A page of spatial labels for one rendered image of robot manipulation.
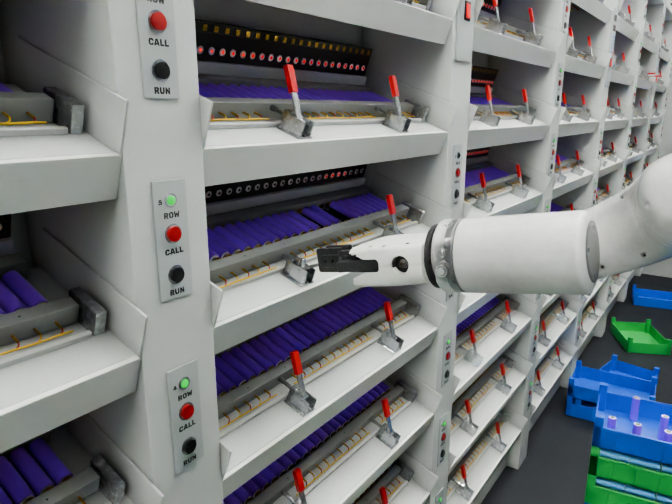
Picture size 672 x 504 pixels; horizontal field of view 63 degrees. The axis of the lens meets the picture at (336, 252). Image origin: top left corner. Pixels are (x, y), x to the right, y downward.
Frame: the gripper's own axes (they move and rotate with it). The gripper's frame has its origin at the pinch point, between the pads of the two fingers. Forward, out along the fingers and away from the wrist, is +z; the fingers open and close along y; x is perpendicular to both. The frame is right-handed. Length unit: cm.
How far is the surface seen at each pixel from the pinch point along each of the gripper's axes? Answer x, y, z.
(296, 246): 1.1, 4.1, 10.1
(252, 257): 1.5, -5.5, 9.8
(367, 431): -40, 25, 17
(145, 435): -12.9, -27.4, 7.1
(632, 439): -60, 76, -21
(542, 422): -97, 148, 23
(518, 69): 33, 113, 9
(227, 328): -5.0, -15.6, 5.4
